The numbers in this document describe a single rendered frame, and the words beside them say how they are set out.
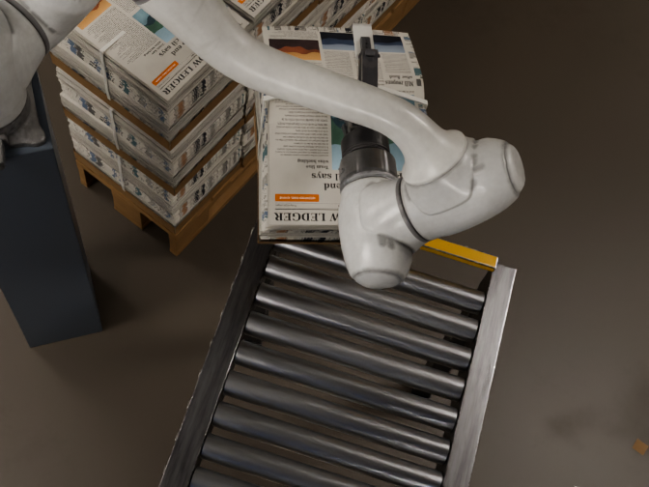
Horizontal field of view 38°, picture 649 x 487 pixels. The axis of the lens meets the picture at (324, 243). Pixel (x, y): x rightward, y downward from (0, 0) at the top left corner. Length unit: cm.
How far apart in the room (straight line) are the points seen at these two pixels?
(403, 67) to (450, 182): 52
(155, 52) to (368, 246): 96
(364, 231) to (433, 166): 15
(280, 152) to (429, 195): 40
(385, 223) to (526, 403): 154
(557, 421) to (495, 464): 23
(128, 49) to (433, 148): 104
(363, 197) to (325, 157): 27
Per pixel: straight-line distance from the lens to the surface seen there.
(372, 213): 136
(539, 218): 307
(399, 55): 181
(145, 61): 216
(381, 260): 135
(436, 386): 191
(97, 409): 269
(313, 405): 186
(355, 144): 146
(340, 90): 126
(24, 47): 174
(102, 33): 221
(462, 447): 189
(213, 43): 125
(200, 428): 183
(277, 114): 166
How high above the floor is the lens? 258
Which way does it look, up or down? 64 degrees down
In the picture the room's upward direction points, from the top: 15 degrees clockwise
